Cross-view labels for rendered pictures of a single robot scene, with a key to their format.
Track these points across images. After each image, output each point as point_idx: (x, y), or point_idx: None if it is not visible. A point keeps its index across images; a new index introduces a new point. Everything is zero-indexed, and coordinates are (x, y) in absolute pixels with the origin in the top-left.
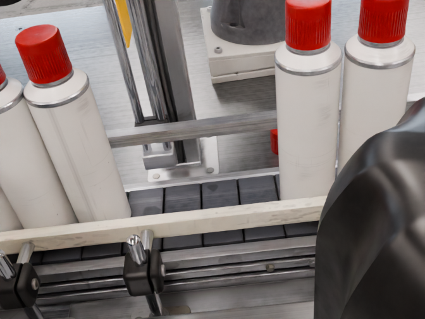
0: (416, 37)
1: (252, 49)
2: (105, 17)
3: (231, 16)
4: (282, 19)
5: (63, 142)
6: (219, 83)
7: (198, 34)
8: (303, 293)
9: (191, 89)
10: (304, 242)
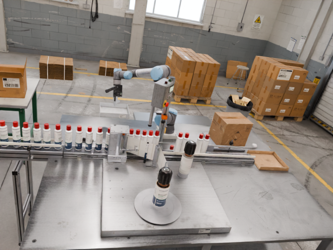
0: (190, 137)
1: (166, 134)
2: (136, 122)
3: None
4: (171, 131)
5: (156, 141)
6: None
7: (155, 129)
8: None
9: None
10: (176, 156)
